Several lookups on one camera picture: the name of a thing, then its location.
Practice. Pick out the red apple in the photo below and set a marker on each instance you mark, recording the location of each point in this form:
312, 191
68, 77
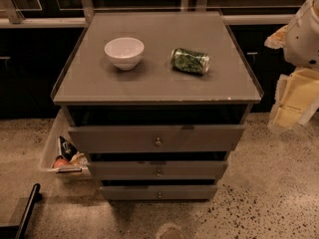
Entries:
60, 162

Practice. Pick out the green soda can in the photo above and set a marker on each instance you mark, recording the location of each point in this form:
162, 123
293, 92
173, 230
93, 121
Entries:
190, 61

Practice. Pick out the grey drawer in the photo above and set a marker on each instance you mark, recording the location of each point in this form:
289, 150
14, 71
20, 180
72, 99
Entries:
159, 192
156, 138
156, 170

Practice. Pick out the grey drawer cabinet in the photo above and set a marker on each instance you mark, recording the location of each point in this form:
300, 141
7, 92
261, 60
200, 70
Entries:
92, 91

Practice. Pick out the black snack bag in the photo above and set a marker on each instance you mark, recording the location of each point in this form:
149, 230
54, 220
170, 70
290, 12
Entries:
66, 149

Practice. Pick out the grey bottom drawer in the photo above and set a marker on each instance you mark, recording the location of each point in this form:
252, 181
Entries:
159, 192

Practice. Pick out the grey middle drawer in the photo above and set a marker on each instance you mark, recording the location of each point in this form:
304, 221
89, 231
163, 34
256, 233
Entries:
156, 170

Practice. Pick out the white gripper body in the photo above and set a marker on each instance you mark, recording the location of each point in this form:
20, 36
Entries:
303, 39

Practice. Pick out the white ceramic bowl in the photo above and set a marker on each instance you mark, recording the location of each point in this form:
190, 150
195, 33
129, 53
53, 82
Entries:
125, 53

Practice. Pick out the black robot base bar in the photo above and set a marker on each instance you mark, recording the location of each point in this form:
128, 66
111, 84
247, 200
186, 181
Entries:
17, 231

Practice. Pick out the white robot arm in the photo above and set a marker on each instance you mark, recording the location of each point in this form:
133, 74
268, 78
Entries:
299, 39

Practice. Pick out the crumpled tan snack packet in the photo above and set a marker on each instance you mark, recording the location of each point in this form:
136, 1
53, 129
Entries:
78, 159

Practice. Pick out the clear plastic bin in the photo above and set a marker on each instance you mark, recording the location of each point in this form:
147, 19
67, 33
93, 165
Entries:
51, 151

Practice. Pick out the grey top drawer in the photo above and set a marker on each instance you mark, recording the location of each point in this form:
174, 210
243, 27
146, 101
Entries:
156, 138

